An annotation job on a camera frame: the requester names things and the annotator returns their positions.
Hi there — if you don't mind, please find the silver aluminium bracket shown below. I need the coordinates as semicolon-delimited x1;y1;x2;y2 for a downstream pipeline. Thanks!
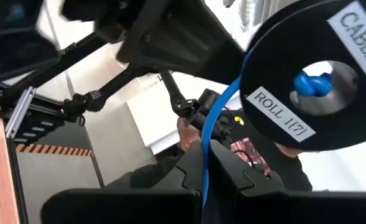
4;86;37;140

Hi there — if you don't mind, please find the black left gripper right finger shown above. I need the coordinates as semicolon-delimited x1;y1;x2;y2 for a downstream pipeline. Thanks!
208;139;366;224

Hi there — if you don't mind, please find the blue cable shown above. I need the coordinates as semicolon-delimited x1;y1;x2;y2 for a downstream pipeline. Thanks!
200;46;333;210

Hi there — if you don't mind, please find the black slotted cable chain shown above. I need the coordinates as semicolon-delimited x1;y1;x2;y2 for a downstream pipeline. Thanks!
13;116;64;144

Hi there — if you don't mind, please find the black labelled cable spool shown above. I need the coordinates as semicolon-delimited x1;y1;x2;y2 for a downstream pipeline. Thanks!
240;0;366;153

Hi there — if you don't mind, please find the person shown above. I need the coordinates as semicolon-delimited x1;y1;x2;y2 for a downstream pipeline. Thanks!
104;107;313;192

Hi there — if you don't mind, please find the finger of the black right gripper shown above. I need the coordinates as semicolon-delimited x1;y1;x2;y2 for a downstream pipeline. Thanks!
116;0;246;85

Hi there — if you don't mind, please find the orange black hazard tape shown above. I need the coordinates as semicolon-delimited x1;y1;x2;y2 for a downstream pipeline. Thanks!
14;142;94;157

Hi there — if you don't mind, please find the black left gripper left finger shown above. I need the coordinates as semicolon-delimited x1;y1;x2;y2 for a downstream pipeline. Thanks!
40;139;206;224

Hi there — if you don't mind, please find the person's hand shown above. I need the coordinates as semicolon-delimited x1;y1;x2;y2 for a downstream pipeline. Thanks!
176;117;202;153

